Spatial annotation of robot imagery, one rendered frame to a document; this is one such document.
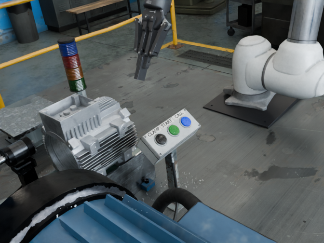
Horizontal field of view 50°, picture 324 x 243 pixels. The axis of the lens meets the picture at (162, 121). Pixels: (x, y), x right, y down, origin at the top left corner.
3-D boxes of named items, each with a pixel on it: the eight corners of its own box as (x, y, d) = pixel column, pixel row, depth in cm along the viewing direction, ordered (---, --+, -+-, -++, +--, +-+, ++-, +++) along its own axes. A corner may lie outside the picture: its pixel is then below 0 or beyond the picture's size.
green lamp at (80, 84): (76, 93, 124) (73, 82, 122) (66, 89, 128) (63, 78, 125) (89, 87, 128) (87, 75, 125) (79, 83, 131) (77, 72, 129)
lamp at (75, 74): (73, 82, 122) (70, 70, 119) (63, 78, 125) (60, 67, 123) (87, 75, 125) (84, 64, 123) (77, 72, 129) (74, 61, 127)
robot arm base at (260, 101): (232, 84, 165) (231, 74, 162) (278, 90, 154) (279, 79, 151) (216, 102, 153) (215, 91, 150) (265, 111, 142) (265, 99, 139)
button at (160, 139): (159, 149, 86) (161, 145, 85) (151, 140, 87) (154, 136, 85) (167, 143, 88) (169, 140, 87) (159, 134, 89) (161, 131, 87)
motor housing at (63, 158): (90, 197, 92) (74, 139, 83) (51, 171, 104) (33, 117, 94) (142, 159, 104) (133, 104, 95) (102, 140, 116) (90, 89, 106)
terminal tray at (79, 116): (67, 146, 87) (60, 122, 83) (45, 133, 94) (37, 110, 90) (103, 125, 94) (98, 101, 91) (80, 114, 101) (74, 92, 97)
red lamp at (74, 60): (70, 70, 119) (67, 58, 117) (60, 67, 123) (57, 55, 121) (84, 64, 123) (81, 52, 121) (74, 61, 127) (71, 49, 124)
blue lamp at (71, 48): (67, 58, 117) (63, 45, 115) (57, 55, 121) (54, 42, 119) (81, 52, 121) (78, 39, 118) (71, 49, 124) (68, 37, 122)
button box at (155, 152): (153, 166, 88) (160, 156, 84) (135, 145, 89) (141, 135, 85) (194, 134, 98) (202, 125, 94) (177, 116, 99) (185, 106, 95)
